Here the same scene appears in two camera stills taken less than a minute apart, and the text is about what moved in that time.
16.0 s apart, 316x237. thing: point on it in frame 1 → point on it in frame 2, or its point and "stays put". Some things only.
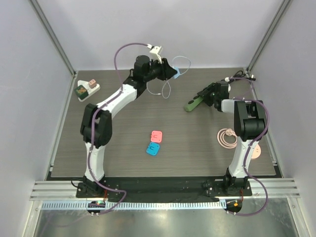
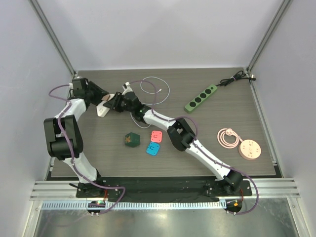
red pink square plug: (156, 136) stays put
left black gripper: (166, 71) → (99, 92)
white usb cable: (165, 98) → (142, 127)
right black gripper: (210, 91) → (117, 101)
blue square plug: (152, 148) stays put
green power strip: (192, 103) stays put
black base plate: (164, 187) stays put
